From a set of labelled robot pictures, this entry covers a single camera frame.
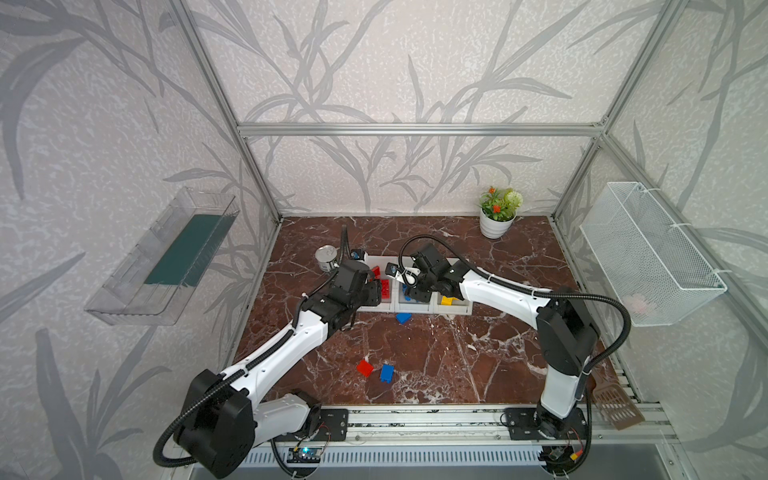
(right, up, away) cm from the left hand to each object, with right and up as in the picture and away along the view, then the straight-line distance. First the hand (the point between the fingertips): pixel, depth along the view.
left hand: (377, 275), depth 84 cm
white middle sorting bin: (+8, -11, +10) cm, 16 cm away
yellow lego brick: (+21, -9, +8) cm, 24 cm away
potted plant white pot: (+40, +20, +19) cm, 49 cm away
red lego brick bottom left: (-3, -26, -1) cm, 26 cm away
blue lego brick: (+3, -27, -2) cm, 27 cm away
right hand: (+10, +1, +7) cm, 12 cm away
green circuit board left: (-17, -42, -12) cm, 47 cm away
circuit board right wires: (+46, -43, -13) cm, 64 cm away
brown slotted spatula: (+63, -32, -6) cm, 71 cm away
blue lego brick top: (+7, -14, +9) cm, 18 cm away
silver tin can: (-20, +5, +19) cm, 28 cm away
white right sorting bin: (+17, -10, +6) cm, 21 cm away
